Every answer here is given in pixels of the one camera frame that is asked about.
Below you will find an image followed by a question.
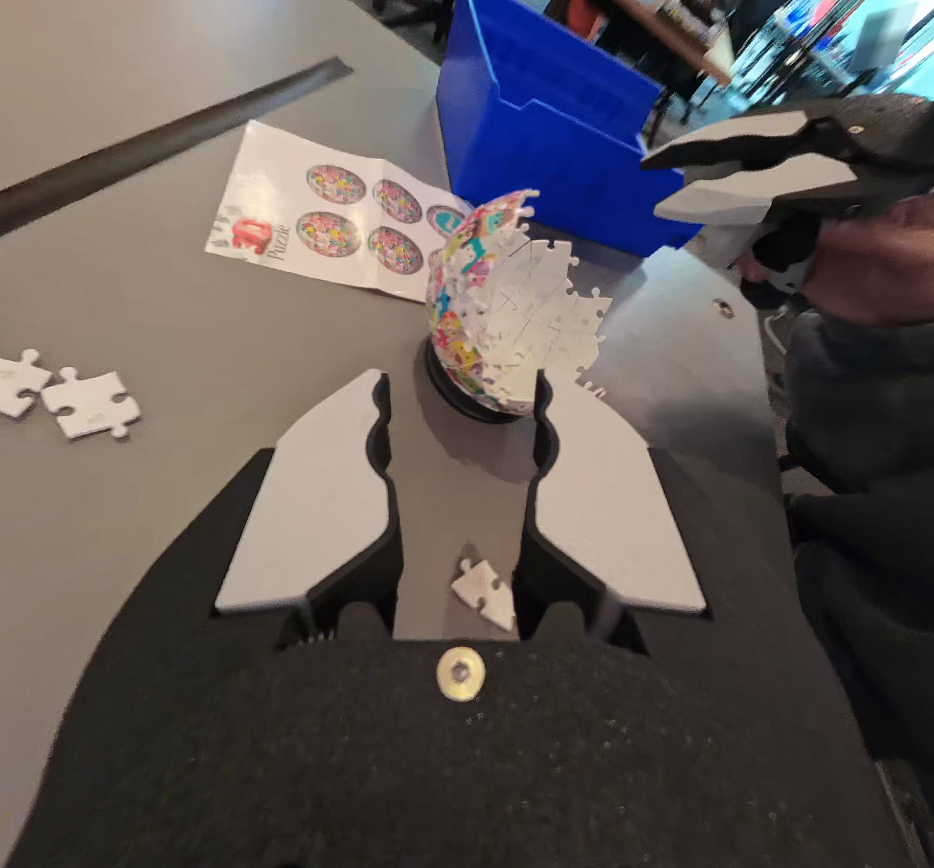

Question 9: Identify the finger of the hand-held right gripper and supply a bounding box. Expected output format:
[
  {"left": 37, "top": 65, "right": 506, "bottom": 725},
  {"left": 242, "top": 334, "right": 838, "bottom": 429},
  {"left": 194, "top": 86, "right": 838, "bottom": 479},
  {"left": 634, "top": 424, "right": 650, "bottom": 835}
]
[
  {"left": 641, "top": 111, "right": 814, "bottom": 172},
  {"left": 653, "top": 157, "right": 858, "bottom": 227}
]

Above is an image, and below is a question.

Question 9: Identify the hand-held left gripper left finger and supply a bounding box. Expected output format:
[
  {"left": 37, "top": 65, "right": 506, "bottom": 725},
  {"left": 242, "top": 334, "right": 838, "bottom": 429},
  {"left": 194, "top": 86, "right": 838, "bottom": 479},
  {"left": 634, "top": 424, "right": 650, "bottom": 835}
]
[{"left": 214, "top": 370, "right": 404, "bottom": 646}]

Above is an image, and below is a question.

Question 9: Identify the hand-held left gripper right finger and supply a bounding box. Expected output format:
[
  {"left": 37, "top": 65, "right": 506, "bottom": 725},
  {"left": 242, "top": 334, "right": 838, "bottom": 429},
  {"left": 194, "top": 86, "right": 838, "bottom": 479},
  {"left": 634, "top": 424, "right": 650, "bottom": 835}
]
[{"left": 514, "top": 370, "right": 709, "bottom": 646}]

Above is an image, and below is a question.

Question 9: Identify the black ball stand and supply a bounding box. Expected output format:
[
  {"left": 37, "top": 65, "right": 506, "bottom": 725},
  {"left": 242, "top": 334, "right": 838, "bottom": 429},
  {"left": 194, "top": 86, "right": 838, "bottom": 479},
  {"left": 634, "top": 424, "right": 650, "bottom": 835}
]
[{"left": 423, "top": 339, "right": 541, "bottom": 425}]

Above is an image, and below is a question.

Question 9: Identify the partly built puzzle ball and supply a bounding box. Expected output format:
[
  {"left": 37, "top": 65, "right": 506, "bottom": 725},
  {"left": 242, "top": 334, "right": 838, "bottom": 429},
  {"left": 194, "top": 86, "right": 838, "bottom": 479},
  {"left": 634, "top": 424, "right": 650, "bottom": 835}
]
[{"left": 425, "top": 188, "right": 614, "bottom": 418}]

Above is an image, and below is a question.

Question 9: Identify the single white puzzle piece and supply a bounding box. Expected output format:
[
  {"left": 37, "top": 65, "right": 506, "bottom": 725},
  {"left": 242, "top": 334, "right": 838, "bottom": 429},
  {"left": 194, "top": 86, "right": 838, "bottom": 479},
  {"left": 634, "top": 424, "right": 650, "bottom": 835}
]
[
  {"left": 0, "top": 349, "right": 54, "bottom": 418},
  {"left": 40, "top": 367, "right": 142, "bottom": 441}
]

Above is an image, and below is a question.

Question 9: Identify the person's right forearm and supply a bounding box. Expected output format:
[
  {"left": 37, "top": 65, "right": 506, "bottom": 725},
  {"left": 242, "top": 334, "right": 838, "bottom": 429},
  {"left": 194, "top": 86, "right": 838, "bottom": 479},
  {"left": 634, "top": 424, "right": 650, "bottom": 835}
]
[{"left": 782, "top": 310, "right": 934, "bottom": 497}]

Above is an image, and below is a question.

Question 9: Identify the puzzle instruction sheet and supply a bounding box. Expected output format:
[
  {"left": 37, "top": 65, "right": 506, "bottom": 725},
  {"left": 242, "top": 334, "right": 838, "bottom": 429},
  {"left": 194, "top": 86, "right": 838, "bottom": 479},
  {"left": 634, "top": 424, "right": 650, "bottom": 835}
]
[{"left": 204, "top": 120, "right": 475, "bottom": 300}]

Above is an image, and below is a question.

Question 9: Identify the person's right hand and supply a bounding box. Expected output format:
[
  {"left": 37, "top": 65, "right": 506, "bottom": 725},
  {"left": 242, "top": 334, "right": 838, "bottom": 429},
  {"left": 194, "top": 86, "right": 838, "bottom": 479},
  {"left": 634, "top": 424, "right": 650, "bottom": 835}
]
[{"left": 736, "top": 195, "right": 934, "bottom": 327}]

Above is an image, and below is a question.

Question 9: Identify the brown desk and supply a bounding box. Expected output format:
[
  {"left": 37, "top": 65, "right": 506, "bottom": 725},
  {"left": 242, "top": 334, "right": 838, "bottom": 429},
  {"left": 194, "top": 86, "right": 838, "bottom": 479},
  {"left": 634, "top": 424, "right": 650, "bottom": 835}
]
[{"left": 555, "top": 0, "right": 734, "bottom": 85}]

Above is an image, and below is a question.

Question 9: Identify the blue plastic bin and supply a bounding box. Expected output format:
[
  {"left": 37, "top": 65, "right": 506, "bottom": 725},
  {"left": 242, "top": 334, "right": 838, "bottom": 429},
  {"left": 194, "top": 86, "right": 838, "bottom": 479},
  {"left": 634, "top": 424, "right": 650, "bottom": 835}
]
[{"left": 436, "top": 0, "right": 705, "bottom": 260}]

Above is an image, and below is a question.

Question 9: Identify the person's leg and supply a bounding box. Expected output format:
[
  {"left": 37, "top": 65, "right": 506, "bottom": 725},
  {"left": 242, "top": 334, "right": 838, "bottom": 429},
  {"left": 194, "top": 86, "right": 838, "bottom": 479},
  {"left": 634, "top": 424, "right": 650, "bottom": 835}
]
[{"left": 788, "top": 481, "right": 934, "bottom": 781}]

